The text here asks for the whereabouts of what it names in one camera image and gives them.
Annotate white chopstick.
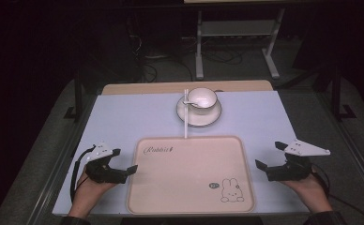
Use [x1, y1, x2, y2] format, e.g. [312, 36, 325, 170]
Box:
[185, 88, 190, 140]
[183, 88, 188, 140]

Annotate white plate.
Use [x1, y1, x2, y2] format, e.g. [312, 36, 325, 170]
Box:
[175, 93, 223, 128]

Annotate person's right hand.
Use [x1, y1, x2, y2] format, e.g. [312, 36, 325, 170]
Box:
[279, 167, 334, 214]

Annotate black cables on floor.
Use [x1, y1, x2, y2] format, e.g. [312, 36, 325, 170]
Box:
[125, 15, 245, 83]

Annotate light blue table mat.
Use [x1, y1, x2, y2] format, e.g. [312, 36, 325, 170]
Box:
[52, 90, 311, 218]

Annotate person's left hand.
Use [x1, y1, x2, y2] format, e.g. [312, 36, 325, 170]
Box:
[68, 166, 118, 218]

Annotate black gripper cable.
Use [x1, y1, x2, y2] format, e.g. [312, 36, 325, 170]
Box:
[310, 163, 364, 225]
[69, 144, 97, 203]

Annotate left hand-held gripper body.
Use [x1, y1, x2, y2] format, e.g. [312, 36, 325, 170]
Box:
[84, 142, 129, 185]

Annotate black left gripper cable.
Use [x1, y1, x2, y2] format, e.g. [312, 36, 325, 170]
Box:
[69, 144, 97, 203]

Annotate black stand leg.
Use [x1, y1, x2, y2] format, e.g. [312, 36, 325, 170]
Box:
[63, 69, 85, 122]
[329, 64, 358, 122]

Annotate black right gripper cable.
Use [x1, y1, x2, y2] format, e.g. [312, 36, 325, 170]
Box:
[310, 163, 364, 225]

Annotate white metal stand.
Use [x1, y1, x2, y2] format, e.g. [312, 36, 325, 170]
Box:
[194, 8, 287, 81]

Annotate beige tray with rabbit print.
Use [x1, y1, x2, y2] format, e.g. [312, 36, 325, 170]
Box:
[126, 135, 256, 216]

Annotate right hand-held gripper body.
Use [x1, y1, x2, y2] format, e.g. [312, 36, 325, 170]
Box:
[265, 139, 332, 183]

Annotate white bowl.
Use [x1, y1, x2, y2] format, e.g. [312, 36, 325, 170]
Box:
[187, 86, 219, 110]

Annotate white spoon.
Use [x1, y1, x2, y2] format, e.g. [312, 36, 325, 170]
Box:
[182, 98, 204, 108]

